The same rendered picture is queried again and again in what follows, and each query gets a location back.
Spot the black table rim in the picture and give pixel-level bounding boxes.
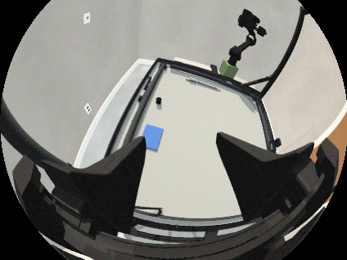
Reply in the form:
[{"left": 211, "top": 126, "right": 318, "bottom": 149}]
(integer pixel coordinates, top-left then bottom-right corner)
[{"left": 103, "top": 57, "right": 277, "bottom": 221}]

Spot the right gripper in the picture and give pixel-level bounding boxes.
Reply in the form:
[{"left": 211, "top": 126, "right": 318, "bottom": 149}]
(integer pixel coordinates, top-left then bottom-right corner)
[{"left": 238, "top": 15, "right": 267, "bottom": 37}]

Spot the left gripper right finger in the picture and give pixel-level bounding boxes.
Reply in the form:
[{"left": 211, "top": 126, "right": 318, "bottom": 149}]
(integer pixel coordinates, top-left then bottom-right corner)
[{"left": 216, "top": 132, "right": 314, "bottom": 223}]

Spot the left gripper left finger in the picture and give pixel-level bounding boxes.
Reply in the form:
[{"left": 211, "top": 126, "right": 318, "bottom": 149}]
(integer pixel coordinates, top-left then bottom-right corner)
[{"left": 41, "top": 136, "right": 146, "bottom": 235}]

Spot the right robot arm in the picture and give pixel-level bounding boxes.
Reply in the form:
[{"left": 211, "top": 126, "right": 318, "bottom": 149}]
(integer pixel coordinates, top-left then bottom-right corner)
[{"left": 227, "top": 9, "right": 260, "bottom": 66}]

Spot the blue flat rectangular block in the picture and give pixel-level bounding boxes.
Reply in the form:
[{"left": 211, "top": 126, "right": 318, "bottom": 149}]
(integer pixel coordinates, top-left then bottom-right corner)
[{"left": 142, "top": 124, "right": 163, "bottom": 150}]

